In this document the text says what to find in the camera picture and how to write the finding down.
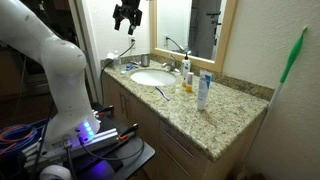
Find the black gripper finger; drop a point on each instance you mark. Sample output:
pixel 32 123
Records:
pixel 132 29
pixel 118 23

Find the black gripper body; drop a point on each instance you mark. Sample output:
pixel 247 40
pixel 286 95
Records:
pixel 130 11

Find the chrome sink faucet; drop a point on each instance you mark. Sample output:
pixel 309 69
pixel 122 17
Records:
pixel 171 65

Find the blue toothbrush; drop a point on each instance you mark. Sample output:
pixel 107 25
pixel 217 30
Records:
pixel 162 93

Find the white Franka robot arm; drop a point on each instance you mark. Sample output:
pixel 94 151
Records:
pixel 60 66

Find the white tissue packet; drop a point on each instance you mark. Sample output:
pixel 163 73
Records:
pixel 110 56

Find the clear plastic water bottle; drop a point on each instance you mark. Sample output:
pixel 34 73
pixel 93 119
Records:
pixel 117 62

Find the blue razor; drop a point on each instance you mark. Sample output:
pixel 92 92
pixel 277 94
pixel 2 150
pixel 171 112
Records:
pixel 130 66

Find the green floss container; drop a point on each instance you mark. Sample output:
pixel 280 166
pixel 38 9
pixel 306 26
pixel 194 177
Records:
pixel 123 71

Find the white oval sink basin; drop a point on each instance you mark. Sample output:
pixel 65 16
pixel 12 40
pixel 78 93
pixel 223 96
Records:
pixel 152 77

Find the green soap pump bottle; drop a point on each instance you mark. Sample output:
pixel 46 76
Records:
pixel 186 68

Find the small white yellow-capped tube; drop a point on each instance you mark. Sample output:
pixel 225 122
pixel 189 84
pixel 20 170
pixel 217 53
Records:
pixel 189 81

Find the orange black clamp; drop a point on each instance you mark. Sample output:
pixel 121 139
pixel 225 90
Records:
pixel 106 110
pixel 129 131

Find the beige vanity cabinet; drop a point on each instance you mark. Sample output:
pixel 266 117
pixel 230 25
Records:
pixel 143 116

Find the large white cream tube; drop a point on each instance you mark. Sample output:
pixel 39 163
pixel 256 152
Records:
pixel 203 90

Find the black cart top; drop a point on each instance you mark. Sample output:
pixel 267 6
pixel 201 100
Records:
pixel 133 151

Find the white round device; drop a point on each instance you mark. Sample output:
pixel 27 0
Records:
pixel 55 173

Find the white wall outlet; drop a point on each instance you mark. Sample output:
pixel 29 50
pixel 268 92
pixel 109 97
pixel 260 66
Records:
pixel 132 45

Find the wood-framed wall mirror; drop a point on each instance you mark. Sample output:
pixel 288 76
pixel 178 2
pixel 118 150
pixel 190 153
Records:
pixel 226 33

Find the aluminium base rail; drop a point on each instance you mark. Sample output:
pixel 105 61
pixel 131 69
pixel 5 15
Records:
pixel 100 138

